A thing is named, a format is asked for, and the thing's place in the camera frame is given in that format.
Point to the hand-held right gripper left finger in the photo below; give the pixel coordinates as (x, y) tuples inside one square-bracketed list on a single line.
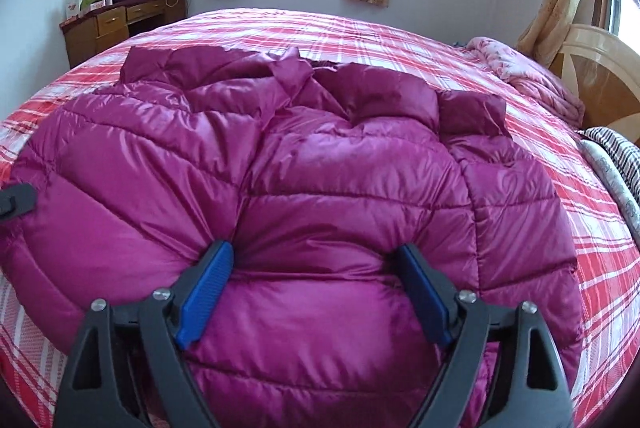
[(207, 295)]

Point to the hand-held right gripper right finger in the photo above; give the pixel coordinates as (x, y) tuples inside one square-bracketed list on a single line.
[(425, 295)]

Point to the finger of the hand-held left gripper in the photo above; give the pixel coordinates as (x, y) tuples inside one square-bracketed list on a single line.
[(17, 202)]

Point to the magenta down jacket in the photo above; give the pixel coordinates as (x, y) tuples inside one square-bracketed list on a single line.
[(325, 167)]

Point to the brown wooden desk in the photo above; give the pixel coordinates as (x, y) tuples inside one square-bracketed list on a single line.
[(110, 25)]

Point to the white box with red print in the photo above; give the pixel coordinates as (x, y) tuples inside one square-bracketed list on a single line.
[(73, 5)]

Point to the grey patterned pillow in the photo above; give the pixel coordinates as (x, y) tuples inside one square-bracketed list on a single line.
[(617, 188)]

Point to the pink floral quilt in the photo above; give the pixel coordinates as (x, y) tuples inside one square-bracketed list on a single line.
[(530, 77)]

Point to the dark striped cloth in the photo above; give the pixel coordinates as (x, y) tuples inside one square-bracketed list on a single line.
[(622, 152)]

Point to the red plaid bed sheet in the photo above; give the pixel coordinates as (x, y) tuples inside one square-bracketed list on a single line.
[(390, 42)]

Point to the cream wooden headboard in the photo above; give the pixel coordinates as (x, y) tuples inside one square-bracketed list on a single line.
[(595, 77)]

